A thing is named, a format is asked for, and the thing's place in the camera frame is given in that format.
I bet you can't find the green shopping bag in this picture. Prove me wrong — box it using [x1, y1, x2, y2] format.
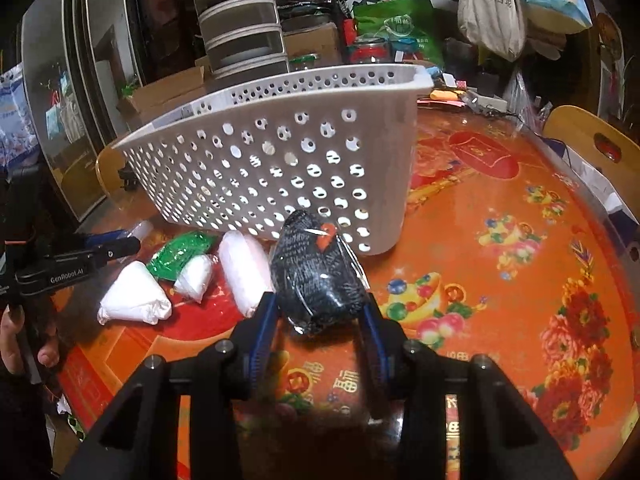
[352, 0, 446, 67]

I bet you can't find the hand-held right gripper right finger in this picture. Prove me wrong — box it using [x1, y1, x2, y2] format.
[356, 294, 580, 480]

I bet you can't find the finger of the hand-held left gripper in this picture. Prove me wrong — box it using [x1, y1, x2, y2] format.
[54, 230, 142, 281]

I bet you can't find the person's left hand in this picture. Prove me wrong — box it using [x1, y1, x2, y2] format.
[0, 305, 62, 376]

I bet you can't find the brown cardboard box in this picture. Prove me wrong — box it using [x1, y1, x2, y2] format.
[283, 21, 343, 70]

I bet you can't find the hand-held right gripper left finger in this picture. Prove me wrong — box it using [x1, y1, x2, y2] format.
[59, 291, 279, 480]

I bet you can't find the refrigerator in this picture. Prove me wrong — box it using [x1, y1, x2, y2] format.
[20, 0, 151, 221]

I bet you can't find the black patterned cloth packet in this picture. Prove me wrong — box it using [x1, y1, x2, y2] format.
[270, 209, 372, 337]

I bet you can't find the long white cloth packet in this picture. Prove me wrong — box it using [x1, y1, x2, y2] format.
[218, 230, 276, 318]

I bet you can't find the wooden chair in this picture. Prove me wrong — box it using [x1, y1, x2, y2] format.
[542, 105, 640, 192]
[95, 143, 136, 202]

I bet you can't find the small white cloth packet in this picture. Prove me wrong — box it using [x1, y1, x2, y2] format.
[173, 254, 215, 304]

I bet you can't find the stacked striped drawer unit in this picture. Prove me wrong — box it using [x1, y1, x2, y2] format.
[189, 0, 291, 81]

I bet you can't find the large white cloth packet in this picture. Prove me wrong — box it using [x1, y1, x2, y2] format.
[97, 261, 173, 326]

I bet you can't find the white tote bag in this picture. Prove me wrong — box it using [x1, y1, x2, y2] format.
[451, 0, 527, 63]

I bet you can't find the white perforated plastic basket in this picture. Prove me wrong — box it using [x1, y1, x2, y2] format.
[111, 62, 435, 257]

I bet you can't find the red lidded jar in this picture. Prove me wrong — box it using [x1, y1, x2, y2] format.
[348, 36, 392, 65]

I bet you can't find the green cloth packet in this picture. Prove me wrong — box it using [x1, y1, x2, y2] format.
[147, 231, 217, 281]

